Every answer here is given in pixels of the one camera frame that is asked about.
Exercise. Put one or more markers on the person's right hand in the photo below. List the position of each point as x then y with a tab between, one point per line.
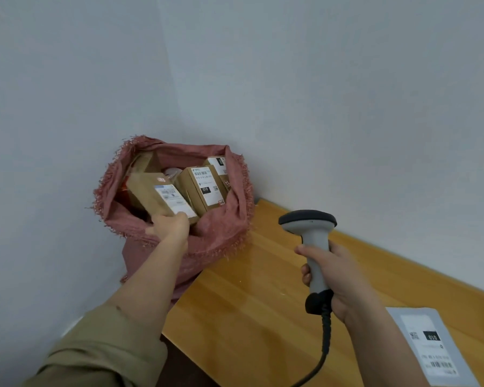
349	284

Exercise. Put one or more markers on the person's left hand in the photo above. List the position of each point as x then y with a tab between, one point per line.
169	227

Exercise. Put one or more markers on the person's left thumb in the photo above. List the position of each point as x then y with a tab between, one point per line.
181	216

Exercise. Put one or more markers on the long brown labelled cardboard box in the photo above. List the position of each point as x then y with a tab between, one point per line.
153	195

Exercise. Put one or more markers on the grey barcode scanner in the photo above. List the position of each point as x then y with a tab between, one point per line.
317	253

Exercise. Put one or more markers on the person's left forearm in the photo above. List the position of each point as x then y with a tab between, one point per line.
151	284

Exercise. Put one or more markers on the person's right forearm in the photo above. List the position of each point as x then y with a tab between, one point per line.
381	346

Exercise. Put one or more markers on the brown cardboard box black sticker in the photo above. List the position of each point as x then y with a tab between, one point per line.
199	189

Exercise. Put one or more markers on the pink woven frayed sack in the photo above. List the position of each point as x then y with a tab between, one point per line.
222	233

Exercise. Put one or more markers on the white plastic parcel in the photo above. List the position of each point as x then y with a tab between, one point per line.
172	172

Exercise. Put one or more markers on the small brown labelled cardboard box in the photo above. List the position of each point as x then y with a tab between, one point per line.
220	169

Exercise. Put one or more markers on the plain brown paper parcel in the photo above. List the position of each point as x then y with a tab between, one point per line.
142	163

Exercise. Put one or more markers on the olive green sleeve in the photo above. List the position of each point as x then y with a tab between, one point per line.
101	354

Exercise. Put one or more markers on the grey labelled mailer bag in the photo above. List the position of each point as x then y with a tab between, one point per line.
431	350

